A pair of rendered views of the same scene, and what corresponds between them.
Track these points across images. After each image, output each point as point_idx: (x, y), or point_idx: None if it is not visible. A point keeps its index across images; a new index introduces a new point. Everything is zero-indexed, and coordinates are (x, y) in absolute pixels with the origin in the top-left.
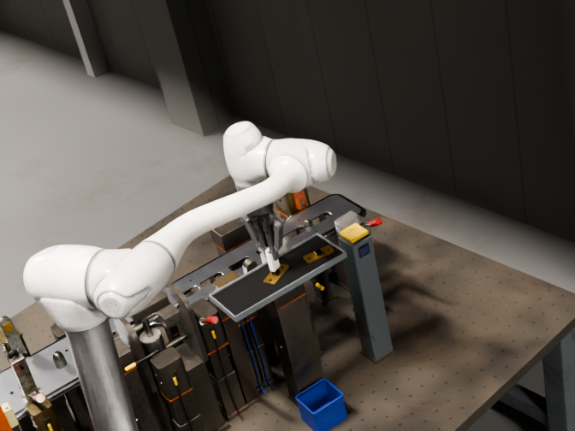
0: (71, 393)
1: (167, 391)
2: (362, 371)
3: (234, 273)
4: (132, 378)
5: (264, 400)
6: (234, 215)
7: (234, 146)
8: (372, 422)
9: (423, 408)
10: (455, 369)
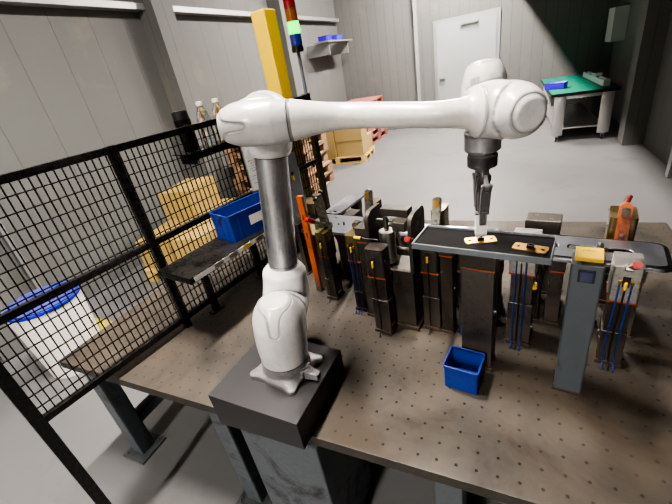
0: None
1: (367, 268)
2: (534, 382)
3: None
4: (363, 248)
5: (454, 336)
6: (381, 119)
7: (464, 77)
8: (484, 416)
9: (534, 453)
10: (615, 464)
